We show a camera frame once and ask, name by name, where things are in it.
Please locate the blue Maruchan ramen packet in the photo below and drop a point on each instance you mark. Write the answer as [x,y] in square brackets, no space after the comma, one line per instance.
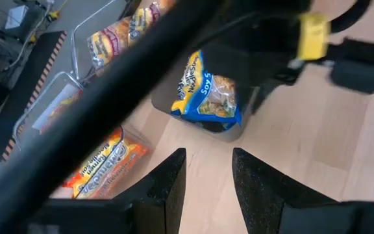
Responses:
[203,94]

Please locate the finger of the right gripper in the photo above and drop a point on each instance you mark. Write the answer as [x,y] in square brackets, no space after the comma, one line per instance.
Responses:
[268,92]
[243,97]

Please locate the red Maruchan ramen packet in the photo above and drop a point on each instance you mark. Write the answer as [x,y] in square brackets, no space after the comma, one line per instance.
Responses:
[104,48]
[143,19]

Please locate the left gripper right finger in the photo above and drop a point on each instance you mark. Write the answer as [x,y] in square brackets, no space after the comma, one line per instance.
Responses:
[271,208]

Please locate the orange Maruchan ramen packet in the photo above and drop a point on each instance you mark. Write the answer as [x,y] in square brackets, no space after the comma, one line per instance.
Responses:
[109,165]
[64,112]

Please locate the white box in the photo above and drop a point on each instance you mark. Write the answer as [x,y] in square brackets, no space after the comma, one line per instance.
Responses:
[16,16]

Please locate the black hazard striped floor mat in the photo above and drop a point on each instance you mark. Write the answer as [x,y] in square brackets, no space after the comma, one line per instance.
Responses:
[8,113]

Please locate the grey plastic bin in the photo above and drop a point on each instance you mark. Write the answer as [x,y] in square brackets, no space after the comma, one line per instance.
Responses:
[161,107]

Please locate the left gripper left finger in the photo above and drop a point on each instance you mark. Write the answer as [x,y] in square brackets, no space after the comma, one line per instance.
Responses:
[154,208]

